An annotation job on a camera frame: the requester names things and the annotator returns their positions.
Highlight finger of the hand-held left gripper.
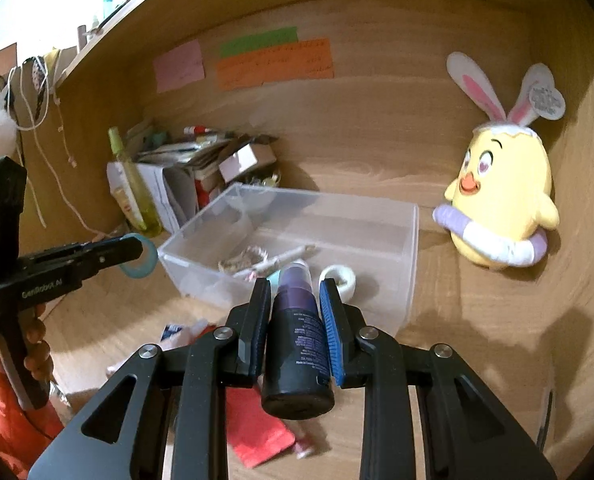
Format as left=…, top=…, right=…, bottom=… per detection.
left=19, top=240, right=128, bottom=263
left=42, top=237, right=144, bottom=282

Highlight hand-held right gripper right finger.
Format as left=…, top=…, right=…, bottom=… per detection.
left=318, top=277, right=558, bottom=480

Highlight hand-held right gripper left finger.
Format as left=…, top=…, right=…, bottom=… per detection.
left=37, top=276, right=272, bottom=480

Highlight teal tape roll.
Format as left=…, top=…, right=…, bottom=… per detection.
left=119, top=232, right=158, bottom=279

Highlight dark purple spray bottle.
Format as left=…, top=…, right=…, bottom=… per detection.
left=261, top=262, right=336, bottom=420

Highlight white tape roll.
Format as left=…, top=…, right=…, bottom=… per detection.
left=319, top=265, right=358, bottom=297

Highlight pink cosmetic tube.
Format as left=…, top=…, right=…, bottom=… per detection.
left=177, top=317, right=218, bottom=349

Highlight pink white braided bracelet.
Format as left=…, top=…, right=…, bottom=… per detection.
left=218, top=244, right=270, bottom=274

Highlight white pen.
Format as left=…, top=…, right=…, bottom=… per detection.
left=237, top=243, right=318, bottom=281

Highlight clear plastic bin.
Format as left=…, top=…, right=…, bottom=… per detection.
left=158, top=183, right=420, bottom=339

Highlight red foil pouch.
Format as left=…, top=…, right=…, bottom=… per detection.
left=224, top=389, right=296, bottom=470

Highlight person's left hand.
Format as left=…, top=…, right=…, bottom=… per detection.
left=23, top=305, right=54, bottom=386

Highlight green spray bottle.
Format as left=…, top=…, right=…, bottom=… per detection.
left=108, top=127, right=164, bottom=237

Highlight folded white paper leaflets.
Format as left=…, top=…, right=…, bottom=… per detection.
left=107, top=160, right=198, bottom=233

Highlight red boxes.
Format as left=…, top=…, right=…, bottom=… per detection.
left=197, top=175, right=222, bottom=208

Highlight small pink tube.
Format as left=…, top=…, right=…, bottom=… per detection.
left=292, top=435, right=318, bottom=461

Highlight white ceramic bowl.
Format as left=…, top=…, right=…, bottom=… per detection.
left=237, top=180, right=278, bottom=212

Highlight stack of books and papers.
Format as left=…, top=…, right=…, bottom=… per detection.
left=127, top=120, right=238, bottom=176

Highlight small white box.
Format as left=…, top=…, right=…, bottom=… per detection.
left=219, top=143, right=278, bottom=183

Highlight pink paper note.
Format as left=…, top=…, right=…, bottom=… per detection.
left=153, top=40, right=206, bottom=94

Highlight yellow chick plush toy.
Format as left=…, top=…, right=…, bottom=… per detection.
left=432, top=51, right=562, bottom=272

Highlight orange paper note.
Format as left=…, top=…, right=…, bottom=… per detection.
left=216, top=37, right=336, bottom=92

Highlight green paper note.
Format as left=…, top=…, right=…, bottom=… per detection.
left=220, top=26, right=298, bottom=58

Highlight white cable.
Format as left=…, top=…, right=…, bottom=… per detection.
left=7, top=55, right=128, bottom=241

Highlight hanging patterned strap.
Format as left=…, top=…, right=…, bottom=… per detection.
left=22, top=50, right=64, bottom=131

